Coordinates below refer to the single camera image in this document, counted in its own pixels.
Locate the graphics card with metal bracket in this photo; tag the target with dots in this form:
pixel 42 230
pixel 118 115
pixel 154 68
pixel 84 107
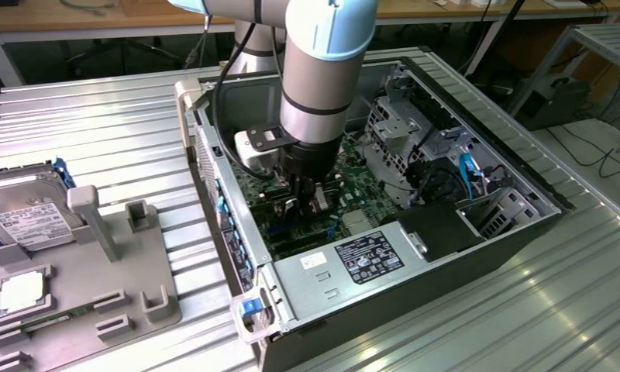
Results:
pixel 323 199

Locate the wooden desk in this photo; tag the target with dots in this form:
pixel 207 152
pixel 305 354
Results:
pixel 433 11
pixel 108 21

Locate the silver CPU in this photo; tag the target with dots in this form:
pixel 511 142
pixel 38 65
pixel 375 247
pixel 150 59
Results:
pixel 22 290

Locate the metal slat side table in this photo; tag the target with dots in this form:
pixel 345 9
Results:
pixel 610 42

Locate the black open PC case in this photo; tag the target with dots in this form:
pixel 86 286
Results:
pixel 392 310

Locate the blue case release latch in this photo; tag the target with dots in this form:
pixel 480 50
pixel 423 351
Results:
pixel 251 308

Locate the silver chipset heatsink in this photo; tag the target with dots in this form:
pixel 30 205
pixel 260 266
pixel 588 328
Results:
pixel 361 221

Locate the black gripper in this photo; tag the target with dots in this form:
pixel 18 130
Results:
pixel 312 159

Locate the green motherboard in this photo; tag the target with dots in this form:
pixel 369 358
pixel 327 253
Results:
pixel 361 182

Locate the hard disk with blue caddy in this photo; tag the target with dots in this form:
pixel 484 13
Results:
pixel 25 217

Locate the black office chair base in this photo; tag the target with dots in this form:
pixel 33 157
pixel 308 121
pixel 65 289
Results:
pixel 124 48

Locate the grey power supply unit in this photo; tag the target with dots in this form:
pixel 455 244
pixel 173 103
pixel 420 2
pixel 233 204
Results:
pixel 315 286

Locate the black equipment box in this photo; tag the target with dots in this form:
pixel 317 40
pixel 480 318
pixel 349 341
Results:
pixel 552 104

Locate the black plastic shroud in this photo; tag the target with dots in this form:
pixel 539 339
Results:
pixel 439 228

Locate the grey parts rack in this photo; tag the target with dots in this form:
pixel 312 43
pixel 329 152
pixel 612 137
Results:
pixel 82 279

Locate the green RAM stick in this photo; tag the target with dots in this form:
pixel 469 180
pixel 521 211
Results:
pixel 56 319

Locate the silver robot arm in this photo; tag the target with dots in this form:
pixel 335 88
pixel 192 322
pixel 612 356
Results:
pixel 315 97

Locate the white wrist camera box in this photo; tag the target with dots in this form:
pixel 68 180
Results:
pixel 255 155

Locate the metal disk bay cage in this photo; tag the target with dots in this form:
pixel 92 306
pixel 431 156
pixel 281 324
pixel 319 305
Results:
pixel 392 128

